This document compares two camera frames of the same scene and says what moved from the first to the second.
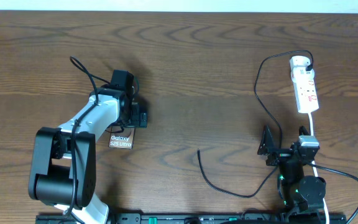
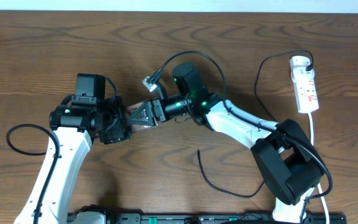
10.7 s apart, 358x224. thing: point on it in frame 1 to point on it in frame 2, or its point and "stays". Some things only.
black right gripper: [267, 147] to [148, 106]
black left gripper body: [140, 117] to [114, 134]
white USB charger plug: [299, 74] stays
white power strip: [306, 93] stays
